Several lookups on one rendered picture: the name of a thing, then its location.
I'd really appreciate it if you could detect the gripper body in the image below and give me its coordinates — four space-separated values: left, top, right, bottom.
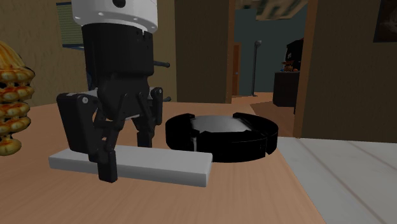
81 23 155 121

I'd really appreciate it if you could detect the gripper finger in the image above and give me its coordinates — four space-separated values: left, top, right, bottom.
56 92 130 184
131 87 165 148

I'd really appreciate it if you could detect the flat white rectangular box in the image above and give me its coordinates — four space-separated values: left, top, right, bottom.
48 144 214 188

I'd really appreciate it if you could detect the window with blinds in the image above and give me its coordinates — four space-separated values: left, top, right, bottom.
56 1 85 49

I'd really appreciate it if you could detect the black round robot vacuum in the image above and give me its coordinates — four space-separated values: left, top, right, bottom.
165 112 279 164

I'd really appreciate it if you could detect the brown wooden door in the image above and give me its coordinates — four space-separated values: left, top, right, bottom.
231 42 242 97

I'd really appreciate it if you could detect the grey floor lamp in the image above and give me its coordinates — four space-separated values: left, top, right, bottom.
251 39 263 97

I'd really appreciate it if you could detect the dark cabinet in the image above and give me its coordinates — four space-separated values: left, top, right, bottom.
272 37 305 108

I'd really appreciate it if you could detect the dark framed wall picture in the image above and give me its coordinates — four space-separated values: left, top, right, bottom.
372 0 397 43

